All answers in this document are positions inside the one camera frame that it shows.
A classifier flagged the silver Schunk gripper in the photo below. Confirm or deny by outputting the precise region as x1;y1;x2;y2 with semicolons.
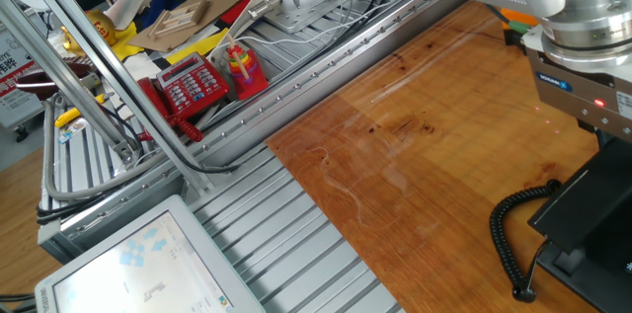
521;24;632;150

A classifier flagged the black telephone handset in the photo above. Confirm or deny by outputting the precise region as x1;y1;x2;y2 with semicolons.
526;135;632;256

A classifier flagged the black phone cord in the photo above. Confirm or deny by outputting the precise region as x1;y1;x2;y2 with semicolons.
488;179;564;304

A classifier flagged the black desk telephone base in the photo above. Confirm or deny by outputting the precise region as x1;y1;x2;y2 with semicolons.
535;239;632;313

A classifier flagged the red toy telephone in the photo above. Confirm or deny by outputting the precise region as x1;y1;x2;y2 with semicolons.
155;51;231;119

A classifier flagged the red telephone handset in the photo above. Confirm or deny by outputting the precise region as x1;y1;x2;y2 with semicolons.
136;77;204;143

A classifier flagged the orange emergency stop button box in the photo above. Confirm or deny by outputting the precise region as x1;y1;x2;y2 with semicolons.
500;6;540;48

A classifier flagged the yellow paper sheet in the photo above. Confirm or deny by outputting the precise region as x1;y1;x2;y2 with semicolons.
165;29;231;66

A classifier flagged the white teach pendant tablet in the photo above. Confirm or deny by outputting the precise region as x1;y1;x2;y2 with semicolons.
34;194;268;313

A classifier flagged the golden piggy bank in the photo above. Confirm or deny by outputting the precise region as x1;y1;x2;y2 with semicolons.
60;9;119;57

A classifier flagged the dark red bowl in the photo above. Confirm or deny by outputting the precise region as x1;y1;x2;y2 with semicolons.
14;61;98;102

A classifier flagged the white sign with red band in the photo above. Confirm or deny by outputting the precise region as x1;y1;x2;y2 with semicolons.
0;26;45;129

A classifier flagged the aluminium rail beam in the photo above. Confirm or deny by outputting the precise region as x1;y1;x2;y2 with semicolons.
37;0;475;265

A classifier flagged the rainbow ring stacking toy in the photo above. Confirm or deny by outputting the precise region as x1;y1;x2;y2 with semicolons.
224;34;271;102

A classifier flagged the small wooden frame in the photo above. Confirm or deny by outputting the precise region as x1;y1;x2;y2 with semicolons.
147;0;210;40

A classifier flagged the aluminium frame post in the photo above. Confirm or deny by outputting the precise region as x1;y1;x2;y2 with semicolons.
0;0;142;166
7;0;218;195

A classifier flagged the yellow handled tool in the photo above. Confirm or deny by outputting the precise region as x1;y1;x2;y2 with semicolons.
53;94;108;129

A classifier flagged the grey flexible hose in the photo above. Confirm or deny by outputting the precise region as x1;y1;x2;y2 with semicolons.
41;100;172;201

